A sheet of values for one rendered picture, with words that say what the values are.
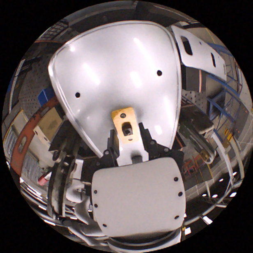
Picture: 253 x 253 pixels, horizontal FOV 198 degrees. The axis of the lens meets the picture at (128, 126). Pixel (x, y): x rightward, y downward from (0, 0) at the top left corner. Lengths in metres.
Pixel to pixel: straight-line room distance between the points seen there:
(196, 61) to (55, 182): 0.34
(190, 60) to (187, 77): 0.05
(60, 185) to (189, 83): 0.34
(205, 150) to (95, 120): 0.24
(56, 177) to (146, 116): 0.20
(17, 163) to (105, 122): 0.19
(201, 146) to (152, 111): 0.14
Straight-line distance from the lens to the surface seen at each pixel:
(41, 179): 0.26
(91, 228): 0.54
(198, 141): 0.21
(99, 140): 0.19
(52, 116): 0.15
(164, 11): 0.19
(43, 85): 0.68
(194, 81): 0.22
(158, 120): 0.17
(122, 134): 0.17
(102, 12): 0.19
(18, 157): 0.16
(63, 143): 0.19
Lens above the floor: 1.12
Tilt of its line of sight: 50 degrees down
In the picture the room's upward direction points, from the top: 171 degrees clockwise
